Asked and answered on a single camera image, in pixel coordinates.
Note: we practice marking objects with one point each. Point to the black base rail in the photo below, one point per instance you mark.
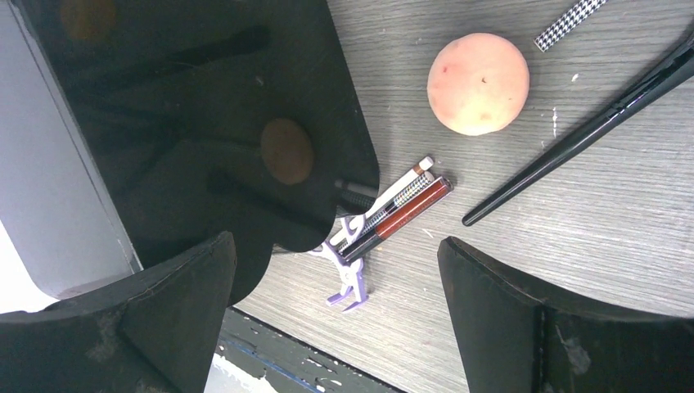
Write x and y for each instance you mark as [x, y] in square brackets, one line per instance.
[253, 356]

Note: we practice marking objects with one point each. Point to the black drawer organizer cabinet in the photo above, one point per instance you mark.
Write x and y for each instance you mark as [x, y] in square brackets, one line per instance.
[132, 131]

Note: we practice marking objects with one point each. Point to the red lip gloss tube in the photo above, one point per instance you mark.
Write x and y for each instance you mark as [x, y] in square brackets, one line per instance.
[392, 223]

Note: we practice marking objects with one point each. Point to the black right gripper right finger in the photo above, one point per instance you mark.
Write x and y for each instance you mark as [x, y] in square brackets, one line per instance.
[518, 333]

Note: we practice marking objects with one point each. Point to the black makeup brush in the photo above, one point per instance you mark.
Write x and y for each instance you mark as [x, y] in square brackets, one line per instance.
[673, 70]

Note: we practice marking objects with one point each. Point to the purple eyelash curler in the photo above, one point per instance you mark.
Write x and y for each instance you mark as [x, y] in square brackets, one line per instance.
[351, 275]

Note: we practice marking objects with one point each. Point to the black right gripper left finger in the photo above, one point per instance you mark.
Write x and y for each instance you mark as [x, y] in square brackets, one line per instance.
[154, 331]

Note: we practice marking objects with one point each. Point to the white makeup pencil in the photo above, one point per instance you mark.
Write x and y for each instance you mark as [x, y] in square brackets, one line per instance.
[390, 195]

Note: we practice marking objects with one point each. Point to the round orange powder puff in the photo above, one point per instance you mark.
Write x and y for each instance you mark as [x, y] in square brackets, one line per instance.
[478, 84]

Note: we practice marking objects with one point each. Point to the houndstooth pattern pencil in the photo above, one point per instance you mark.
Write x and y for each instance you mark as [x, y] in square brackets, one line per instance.
[364, 233]

